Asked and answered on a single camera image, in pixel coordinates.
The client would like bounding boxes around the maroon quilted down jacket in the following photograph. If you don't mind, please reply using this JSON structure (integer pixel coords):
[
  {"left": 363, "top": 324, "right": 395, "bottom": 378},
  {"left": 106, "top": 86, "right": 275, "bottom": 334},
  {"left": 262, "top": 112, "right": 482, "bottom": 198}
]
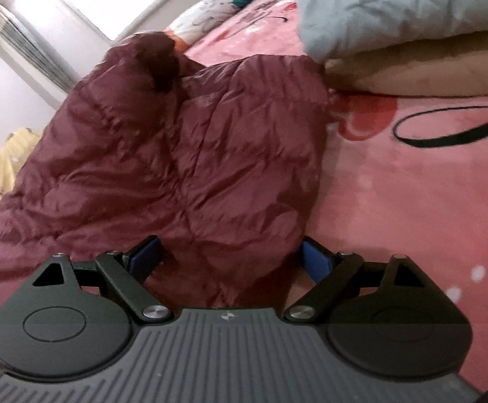
[{"left": 0, "top": 32, "right": 328, "bottom": 308}]

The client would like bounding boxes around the pink patterned bed sheet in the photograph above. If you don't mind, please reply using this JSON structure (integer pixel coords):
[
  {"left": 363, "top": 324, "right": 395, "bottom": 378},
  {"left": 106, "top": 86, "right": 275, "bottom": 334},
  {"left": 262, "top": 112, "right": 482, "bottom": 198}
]
[{"left": 186, "top": 0, "right": 488, "bottom": 388}]

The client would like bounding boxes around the yellow patterned cloth cover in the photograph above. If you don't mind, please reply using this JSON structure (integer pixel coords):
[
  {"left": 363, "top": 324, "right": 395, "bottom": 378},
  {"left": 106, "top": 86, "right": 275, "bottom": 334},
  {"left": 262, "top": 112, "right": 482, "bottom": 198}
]
[{"left": 0, "top": 127, "right": 41, "bottom": 202}]

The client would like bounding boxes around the beige folded blanket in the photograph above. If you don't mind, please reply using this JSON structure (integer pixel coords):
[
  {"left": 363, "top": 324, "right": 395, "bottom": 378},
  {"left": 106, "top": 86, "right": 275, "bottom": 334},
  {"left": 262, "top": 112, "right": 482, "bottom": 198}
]
[{"left": 325, "top": 32, "right": 488, "bottom": 97}]

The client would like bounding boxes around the grey striped curtain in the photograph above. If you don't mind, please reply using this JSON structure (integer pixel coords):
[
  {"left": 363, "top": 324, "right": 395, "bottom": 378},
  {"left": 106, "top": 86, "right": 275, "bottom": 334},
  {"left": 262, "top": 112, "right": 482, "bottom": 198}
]
[{"left": 0, "top": 5, "right": 76, "bottom": 94}]

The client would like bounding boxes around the light blue folded quilt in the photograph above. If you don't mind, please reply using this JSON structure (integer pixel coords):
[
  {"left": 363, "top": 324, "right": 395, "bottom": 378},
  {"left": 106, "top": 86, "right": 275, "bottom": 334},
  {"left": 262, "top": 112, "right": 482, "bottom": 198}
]
[{"left": 298, "top": 0, "right": 488, "bottom": 63}]

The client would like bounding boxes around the colourful striped long bolster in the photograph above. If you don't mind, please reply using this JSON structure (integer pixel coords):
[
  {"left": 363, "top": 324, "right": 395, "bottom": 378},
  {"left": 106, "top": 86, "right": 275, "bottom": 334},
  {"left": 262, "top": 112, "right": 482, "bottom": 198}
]
[{"left": 164, "top": 0, "right": 254, "bottom": 52}]

